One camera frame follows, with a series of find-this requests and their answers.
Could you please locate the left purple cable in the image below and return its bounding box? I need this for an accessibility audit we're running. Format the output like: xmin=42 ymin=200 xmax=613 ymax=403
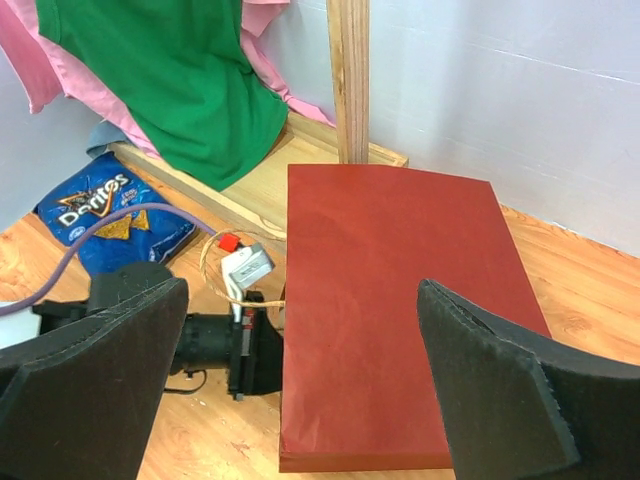
xmin=0 ymin=202 xmax=219 ymax=316

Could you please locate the blue Doritos chip bag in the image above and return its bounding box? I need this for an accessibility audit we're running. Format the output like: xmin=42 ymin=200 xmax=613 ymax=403
xmin=32 ymin=152 xmax=197 ymax=276

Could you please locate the pink shirt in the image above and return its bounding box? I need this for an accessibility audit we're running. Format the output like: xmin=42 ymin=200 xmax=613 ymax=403
xmin=1 ymin=1 xmax=331 ymax=158

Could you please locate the blue grey cloth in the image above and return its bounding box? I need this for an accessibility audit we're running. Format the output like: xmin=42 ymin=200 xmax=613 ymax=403
xmin=86 ymin=120 xmax=130 ymax=159

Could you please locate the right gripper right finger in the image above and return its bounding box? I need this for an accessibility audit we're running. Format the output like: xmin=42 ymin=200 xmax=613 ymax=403
xmin=417 ymin=280 xmax=639 ymax=479

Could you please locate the wooden clothes rack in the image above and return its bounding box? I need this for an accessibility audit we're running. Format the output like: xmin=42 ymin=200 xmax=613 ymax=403
xmin=111 ymin=1 xmax=408 ymax=251

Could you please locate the red brown paper bag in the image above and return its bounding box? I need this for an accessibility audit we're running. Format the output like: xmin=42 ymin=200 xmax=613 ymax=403
xmin=279 ymin=164 xmax=549 ymax=473

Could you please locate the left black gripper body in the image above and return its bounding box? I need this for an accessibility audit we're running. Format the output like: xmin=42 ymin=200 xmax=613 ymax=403
xmin=227 ymin=306 xmax=284 ymax=400

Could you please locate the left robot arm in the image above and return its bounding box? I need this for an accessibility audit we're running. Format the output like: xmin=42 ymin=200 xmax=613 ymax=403
xmin=1 ymin=293 xmax=284 ymax=407

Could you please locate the green shirt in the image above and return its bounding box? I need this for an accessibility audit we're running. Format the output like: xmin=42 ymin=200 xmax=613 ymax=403
xmin=36 ymin=1 xmax=288 ymax=190

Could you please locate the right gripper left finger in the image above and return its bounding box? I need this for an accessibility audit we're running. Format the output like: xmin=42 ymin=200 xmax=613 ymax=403
xmin=1 ymin=262 xmax=189 ymax=479

